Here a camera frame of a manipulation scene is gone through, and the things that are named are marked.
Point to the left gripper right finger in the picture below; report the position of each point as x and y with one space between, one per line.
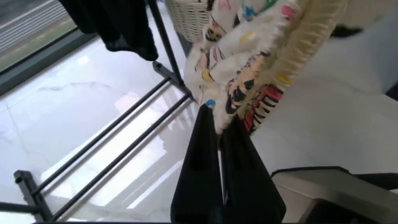
248 193

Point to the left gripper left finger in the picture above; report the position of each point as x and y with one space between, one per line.
196 186

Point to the cream printed garment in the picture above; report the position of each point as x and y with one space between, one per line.
248 43

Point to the black garment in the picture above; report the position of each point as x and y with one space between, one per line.
124 25

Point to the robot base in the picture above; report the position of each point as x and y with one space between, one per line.
329 193

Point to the black clothes rack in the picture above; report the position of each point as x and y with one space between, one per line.
31 193

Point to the white laundry basket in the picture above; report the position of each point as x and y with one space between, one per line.
186 18

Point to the window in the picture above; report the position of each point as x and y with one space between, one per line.
37 59

